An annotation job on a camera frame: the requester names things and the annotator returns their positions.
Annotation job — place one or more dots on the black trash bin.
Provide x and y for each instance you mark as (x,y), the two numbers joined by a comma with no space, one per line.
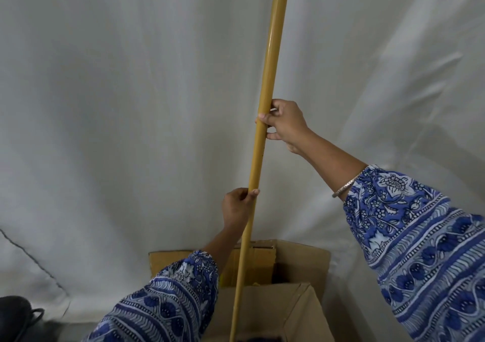
(15,319)

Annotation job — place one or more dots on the silver wrist bangle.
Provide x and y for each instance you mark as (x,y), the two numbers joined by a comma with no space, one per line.
(345,187)

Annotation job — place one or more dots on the person's left forearm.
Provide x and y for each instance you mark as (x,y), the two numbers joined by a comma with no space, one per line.
(170,304)

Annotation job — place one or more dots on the person's right forearm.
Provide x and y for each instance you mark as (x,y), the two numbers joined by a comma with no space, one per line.
(416,239)

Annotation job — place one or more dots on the person's right hand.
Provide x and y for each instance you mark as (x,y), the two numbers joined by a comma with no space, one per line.
(291,124)

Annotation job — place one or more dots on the small cardboard box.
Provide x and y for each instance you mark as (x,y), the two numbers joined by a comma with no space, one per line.
(303,266)

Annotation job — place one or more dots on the person's left hand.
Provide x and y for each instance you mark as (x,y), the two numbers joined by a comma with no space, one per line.
(236,209)

